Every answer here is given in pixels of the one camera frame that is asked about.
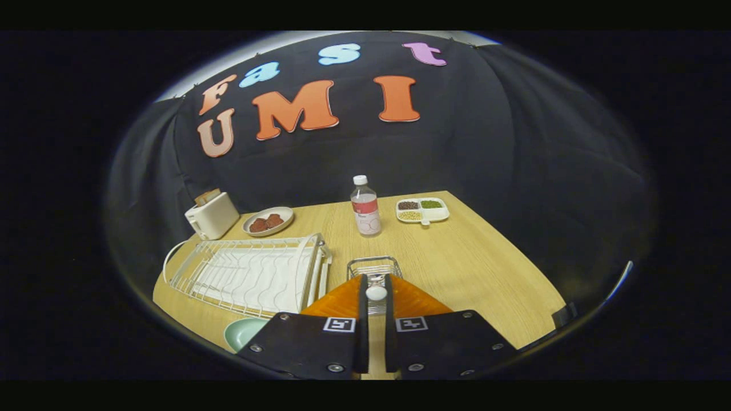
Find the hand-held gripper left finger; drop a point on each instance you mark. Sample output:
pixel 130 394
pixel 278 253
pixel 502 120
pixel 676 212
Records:
pixel 302 348

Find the clear plastic water bottle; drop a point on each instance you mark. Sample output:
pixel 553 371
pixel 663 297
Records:
pixel 366 211

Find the white divided bean tray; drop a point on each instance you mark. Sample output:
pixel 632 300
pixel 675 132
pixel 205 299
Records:
pixel 437 214

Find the red meat piece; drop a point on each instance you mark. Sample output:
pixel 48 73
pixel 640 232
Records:
pixel 258 225
pixel 274 220

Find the light green plate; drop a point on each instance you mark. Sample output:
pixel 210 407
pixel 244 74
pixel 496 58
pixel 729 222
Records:
pixel 243 334

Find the white toaster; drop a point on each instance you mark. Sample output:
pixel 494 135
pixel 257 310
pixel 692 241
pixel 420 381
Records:
pixel 216 220

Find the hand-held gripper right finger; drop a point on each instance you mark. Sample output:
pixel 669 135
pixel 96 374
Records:
pixel 451 348

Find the brown toast slice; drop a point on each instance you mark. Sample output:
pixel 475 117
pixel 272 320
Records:
pixel 201 200
pixel 212 194

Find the white plate with meat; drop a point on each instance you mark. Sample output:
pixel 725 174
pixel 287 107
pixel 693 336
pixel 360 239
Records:
pixel 284 212

